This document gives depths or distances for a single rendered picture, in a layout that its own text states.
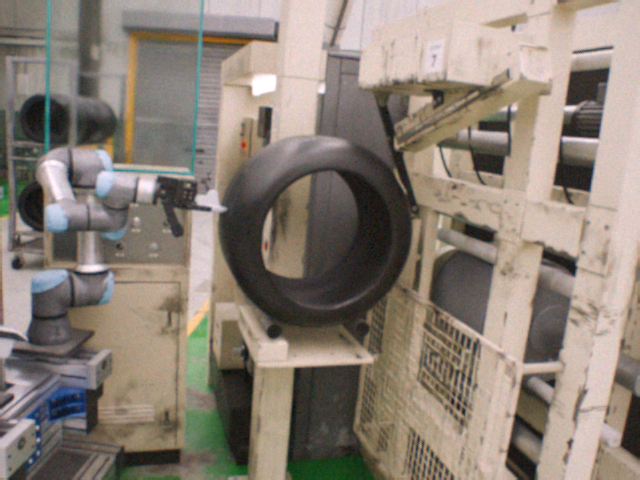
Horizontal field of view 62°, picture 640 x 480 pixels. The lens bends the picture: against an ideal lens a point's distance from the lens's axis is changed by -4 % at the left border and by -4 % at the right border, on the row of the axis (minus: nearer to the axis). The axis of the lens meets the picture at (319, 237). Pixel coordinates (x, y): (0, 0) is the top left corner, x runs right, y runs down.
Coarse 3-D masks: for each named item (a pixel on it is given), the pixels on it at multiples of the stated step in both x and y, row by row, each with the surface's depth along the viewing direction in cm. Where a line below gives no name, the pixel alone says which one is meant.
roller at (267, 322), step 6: (252, 306) 181; (258, 312) 172; (258, 318) 171; (264, 318) 166; (270, 318) 164; (264, 324) 163; (270, 324) 160; (276, 324) 160; (264, 330) 162; (270, 330) 159; (276, 330) 160; (270, 336) 160; (276, 336) 160
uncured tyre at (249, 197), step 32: (256, 160) 159; (288, 160) 151; (320, 160) 152; (352, 160) 155; (256, 192) 149; (352, 192) 189; (384, 192) 159; (224, 224) 158; (256, 224) 150; (384, 224) 187; (224, 256) 166; (256, 256) 152; (352, 256) 191; (384, 256) 183; (256, 288) 155; (288, 288) 186; (320, 288) 190; (352, 288) 187; (384, 288) 167; (288, 320) 162; (320, 320) 163
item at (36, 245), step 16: (32, 96) 470; (32, 112) 495; (32, 128) 495; (16, 144) 467; (32, 144) 467; (32, 160) 467; (16, 176) 477; (16, 192) 479; (32, 192) 512; (16, 208) 482; (32, 208) 515; (16, 224) 485; (32, 224) 489; (16, 240) 493; (32, 240) 520; (16, 256) 493
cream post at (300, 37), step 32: (288, 0) 178; (320, 0) 180; (288, 32) 179; (320, 32) 182; (288, 64) 181; (288, 96) 183; (288, 128) 186; (288, 192) 190; (288, 224) 193; (288, 256) 195; (256, 384) 210; (288, 384) 206; (256, 416) 209; (288, 416) 209; (256, 448) 209
